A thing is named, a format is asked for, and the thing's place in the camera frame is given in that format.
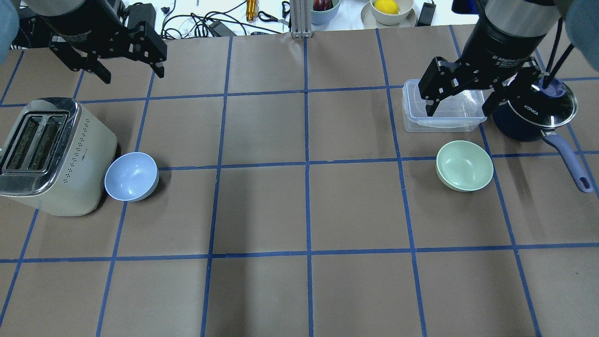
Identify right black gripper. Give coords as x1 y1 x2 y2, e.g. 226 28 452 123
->
418 21 545 117

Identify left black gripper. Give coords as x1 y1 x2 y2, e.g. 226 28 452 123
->
49 8 167 85

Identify green bowl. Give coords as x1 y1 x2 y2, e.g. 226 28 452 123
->
436 140 494 192

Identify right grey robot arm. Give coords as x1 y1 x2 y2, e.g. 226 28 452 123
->
418 0 598 117

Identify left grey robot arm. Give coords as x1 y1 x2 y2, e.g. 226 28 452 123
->
25 0 167 84

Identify beige bowl with lemon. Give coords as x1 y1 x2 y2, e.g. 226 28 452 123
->
370 0 414 25

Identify blue bowl with fruit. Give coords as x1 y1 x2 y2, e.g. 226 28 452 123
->
311 0 341 26

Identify clear plastic food container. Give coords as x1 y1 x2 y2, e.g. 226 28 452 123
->
402 79 487 132

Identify dark blue saucepan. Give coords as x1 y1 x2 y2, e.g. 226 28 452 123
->
492 77 593 193

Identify black power brick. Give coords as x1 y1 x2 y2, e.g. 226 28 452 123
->
125 3 156 32

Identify glass saucepan lid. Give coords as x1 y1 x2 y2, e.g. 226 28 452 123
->
508 77 578 128

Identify black power adapter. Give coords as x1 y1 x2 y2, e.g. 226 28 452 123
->
415 2 436 26

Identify cream chrome toaster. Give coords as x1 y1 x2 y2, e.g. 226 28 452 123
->
0 97 118 216

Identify yellow lemon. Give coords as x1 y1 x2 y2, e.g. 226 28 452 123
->
373 0 400 15

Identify beige plate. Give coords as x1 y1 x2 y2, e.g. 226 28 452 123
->
361 3 417 29

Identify tangled black cables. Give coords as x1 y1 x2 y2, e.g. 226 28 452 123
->
159 0 291 39

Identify aluminium frame post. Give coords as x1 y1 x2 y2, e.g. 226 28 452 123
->
289 0 313 38

